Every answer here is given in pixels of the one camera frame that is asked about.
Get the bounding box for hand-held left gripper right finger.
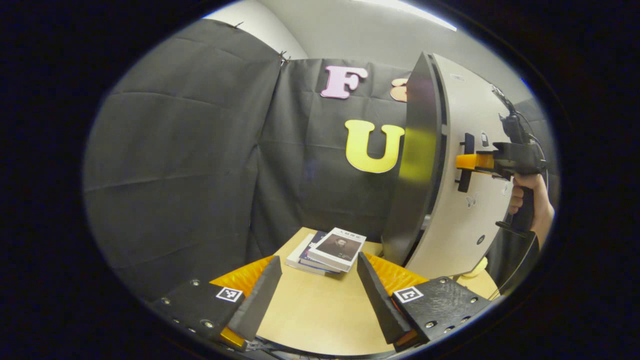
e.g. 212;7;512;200
356;251;493;353

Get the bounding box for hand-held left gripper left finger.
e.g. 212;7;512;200
150;255;283;351

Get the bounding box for black door handle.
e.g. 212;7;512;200
457;132;476;194

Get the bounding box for dark grey cabinet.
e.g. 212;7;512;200
382;52;446;267

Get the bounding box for grey cabinet door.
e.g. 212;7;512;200
405;52;517;281

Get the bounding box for dark blue book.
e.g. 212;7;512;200
299;231;342;275

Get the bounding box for yellow round object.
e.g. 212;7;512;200
460;257;489;279

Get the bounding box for black backdrop cloth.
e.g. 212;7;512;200
82;19;551;301

